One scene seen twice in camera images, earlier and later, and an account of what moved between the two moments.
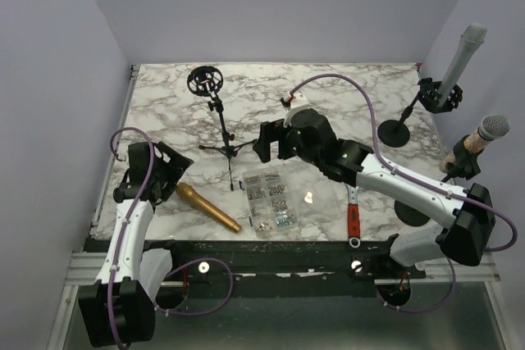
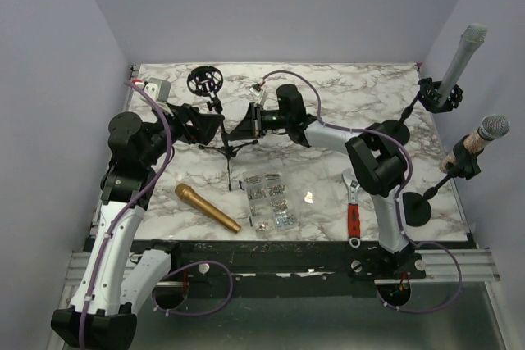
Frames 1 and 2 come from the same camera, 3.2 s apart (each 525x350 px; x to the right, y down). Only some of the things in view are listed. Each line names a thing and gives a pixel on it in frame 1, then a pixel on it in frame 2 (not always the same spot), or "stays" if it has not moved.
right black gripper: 271,132 -> 246,130
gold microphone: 187,193 stays
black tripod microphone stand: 206,81 stays
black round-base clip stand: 467,166 stays
